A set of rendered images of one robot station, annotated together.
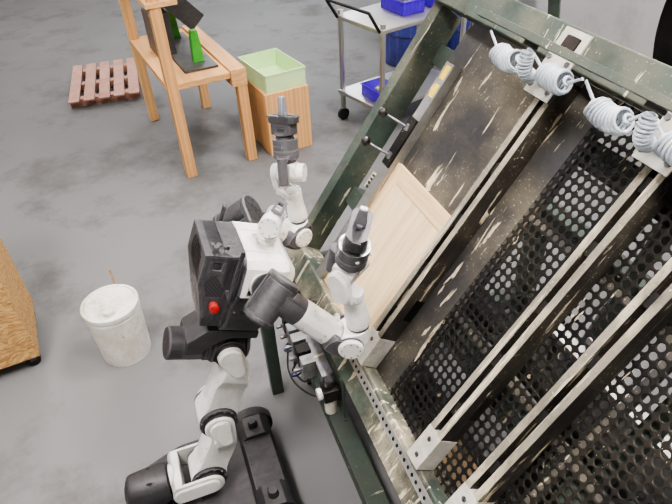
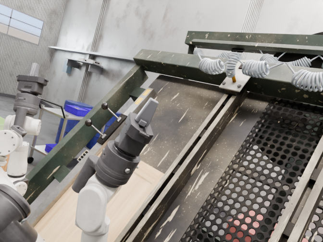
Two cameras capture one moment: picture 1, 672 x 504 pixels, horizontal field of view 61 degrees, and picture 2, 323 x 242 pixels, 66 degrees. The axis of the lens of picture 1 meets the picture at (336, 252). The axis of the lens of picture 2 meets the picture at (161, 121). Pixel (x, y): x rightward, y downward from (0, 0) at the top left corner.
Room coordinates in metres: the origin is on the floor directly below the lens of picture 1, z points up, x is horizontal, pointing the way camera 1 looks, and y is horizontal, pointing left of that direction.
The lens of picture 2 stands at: (0.64, 0.18, 1.65)
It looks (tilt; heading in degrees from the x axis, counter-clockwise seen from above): 5 degrees down; 330
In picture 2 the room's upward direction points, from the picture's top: 16 degrees clockwise
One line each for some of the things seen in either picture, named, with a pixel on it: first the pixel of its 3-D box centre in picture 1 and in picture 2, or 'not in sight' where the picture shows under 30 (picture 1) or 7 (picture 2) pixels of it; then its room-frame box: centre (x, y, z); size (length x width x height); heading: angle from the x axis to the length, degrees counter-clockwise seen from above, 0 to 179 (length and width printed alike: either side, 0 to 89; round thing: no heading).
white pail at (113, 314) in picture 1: (116, 319); not in sight; (2.25, 1.22, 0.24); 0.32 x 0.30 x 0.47; 16
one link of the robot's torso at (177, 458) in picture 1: (195, 470); not in sight; (1.29, 0.62, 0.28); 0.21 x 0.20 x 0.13; 109
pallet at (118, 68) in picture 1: (105, 82); not in sight; (6.18, 2.45, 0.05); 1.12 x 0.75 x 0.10; 13
